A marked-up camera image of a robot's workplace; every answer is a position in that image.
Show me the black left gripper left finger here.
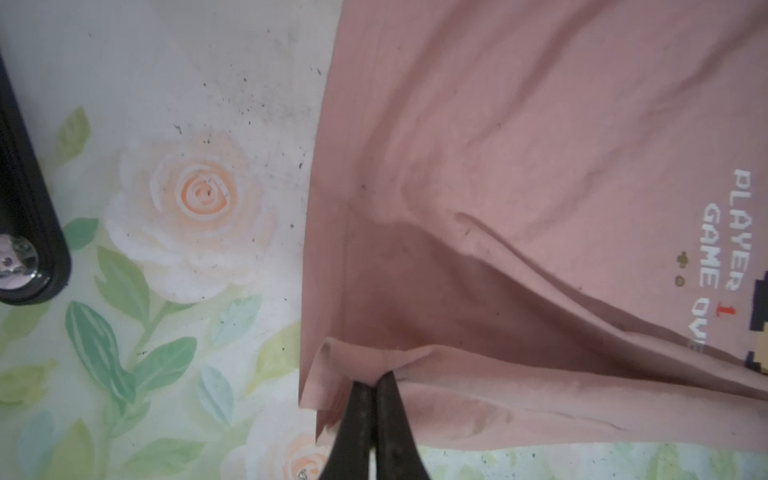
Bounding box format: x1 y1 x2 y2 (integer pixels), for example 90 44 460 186
319 382 376 480

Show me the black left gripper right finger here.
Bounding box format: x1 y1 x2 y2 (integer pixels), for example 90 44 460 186
375 372 430 480

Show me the pink pixel-print t-shirt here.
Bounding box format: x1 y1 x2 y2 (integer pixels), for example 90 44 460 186
299 1 767 452

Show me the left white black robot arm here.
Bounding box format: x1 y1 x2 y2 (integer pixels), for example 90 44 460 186
1 72 429 479

